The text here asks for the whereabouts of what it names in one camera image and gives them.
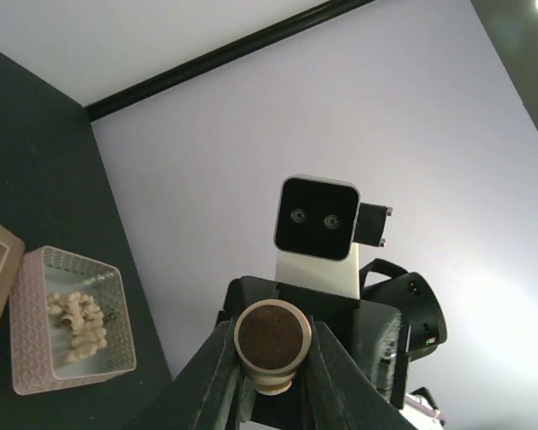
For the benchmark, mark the pink plastic basket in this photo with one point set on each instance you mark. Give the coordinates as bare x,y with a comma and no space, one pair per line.
39,344

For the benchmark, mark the light chess piece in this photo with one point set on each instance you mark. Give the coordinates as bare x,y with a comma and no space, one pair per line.
272,338

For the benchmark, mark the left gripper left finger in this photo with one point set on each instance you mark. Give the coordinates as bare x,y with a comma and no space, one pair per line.
204,394

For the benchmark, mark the pile of light chess pieces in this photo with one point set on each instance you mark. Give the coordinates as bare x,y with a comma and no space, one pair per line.
83,317

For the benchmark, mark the right black frame post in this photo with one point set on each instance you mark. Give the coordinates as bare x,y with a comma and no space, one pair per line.
221,56

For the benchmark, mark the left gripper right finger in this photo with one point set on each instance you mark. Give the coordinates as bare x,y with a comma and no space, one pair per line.
336,394

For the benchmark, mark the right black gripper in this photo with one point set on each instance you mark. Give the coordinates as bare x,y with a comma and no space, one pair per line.
393,323

